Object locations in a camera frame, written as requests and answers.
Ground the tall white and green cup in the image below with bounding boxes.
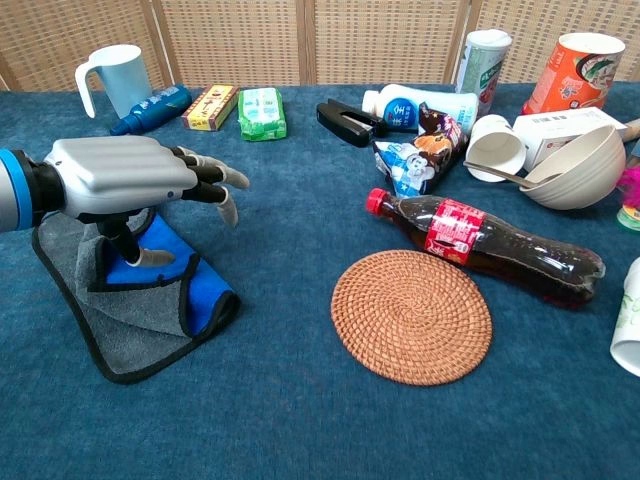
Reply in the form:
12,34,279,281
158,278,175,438
453,28,513,117

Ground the black stapler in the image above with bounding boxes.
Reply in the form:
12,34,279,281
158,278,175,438
316,98,387,148

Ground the yellow and red small box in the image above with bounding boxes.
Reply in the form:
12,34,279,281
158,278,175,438
181,84,240,132

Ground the beige spoon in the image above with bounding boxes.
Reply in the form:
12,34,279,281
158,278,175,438
462,160,566,190

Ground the pink feather shuttlecock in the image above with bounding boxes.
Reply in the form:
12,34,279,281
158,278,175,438
615,167,640,232

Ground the orange instant noodle cup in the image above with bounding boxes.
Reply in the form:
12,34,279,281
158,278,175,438
521,32,627,116

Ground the woven rattan folding screen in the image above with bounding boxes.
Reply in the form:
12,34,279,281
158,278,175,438
0,0,640,92

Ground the white bottle blue label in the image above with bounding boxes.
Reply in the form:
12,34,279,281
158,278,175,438
361,83,480,135

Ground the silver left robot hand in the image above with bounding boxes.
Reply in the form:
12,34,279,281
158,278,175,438
42,135,251,269

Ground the green tissue pack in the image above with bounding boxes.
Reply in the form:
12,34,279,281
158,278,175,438
237,87,289,142

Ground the plain white paper cup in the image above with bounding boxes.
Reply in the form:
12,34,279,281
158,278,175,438
465,114,528,184

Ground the dark blue spray bottle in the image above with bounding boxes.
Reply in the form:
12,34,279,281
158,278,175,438
109,84,193,139

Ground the beige bowl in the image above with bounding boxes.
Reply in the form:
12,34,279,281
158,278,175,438
519,124,627,211

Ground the cola bottle red label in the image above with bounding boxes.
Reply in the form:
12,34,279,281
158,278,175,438
365,187,607,309

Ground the round woven rattan coaster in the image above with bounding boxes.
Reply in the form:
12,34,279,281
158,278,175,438
330,249,494,387

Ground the grey and blue cloth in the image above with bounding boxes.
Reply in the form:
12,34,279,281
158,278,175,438
31,207,242,385

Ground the light blue mug white handle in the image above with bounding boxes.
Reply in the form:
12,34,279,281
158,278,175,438
74,44,153,120

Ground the blue tablecloth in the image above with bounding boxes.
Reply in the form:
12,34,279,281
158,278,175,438
0,82,640,480

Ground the white cardboard box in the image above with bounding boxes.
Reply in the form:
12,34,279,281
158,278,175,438
512,106,629,171

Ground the blue and brown snack bag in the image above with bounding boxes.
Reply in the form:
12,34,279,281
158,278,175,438
372,102,469,199

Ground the white cup green print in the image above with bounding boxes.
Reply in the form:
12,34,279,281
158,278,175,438
609,257,640,378

